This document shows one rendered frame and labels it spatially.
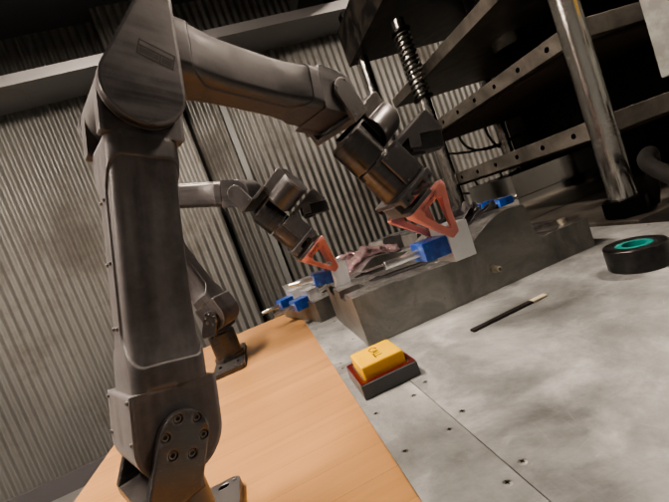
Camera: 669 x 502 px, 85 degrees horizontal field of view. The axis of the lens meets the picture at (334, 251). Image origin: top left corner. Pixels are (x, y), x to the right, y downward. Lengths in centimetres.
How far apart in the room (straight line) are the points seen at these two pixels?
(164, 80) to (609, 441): 44
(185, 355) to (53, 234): 265
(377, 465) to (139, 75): 39
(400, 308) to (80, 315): 247
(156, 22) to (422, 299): 54
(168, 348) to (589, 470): 31
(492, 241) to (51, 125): 278
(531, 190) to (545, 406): 117
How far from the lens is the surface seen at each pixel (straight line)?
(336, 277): 79
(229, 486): 45
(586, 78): 113
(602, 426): 38
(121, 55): 35
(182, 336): 31
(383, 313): 65
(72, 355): 295
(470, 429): 39
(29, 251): 298
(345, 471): 40
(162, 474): 31
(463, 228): 55
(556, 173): 159
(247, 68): 43
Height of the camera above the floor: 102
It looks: 4 degrees down
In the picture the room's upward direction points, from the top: 20 degrees counter-clockwise
